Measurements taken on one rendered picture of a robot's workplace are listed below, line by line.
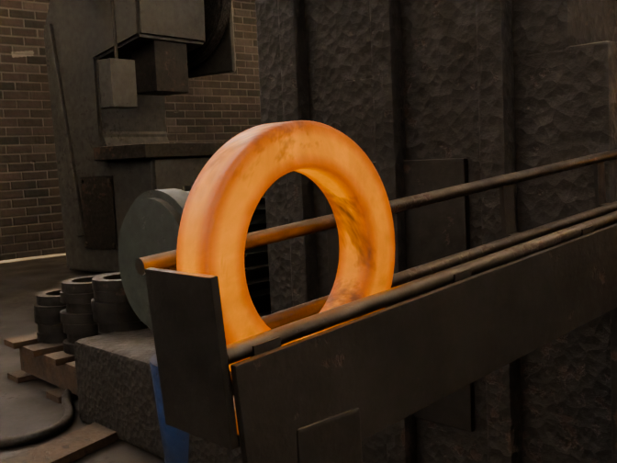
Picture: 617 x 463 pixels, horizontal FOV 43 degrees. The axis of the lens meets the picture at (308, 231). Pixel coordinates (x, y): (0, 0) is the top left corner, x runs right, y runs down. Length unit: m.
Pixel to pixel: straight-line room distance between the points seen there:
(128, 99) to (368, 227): 4.58
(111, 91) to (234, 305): 4.59
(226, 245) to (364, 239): 0.14
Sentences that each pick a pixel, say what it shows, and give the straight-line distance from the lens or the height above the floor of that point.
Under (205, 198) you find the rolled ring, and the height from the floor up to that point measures 0.72.
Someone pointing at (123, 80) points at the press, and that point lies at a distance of 5.12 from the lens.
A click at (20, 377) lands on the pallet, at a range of 2.98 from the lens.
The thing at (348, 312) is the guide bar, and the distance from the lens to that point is 0.54.
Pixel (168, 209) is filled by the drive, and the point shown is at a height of 0.63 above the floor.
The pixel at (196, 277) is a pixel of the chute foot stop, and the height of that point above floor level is 0.67.
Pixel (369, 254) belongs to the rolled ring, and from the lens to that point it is 0.58.
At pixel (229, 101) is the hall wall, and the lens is 8.19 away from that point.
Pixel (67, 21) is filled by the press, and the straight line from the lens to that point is 5.78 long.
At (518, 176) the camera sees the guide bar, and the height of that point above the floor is 0.71.
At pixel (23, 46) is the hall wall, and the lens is 7.14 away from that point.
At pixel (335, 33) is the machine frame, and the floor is 0.95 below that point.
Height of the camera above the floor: 0.74
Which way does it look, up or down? 5 degrees down
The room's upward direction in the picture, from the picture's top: 3 degrees counter-clockwise
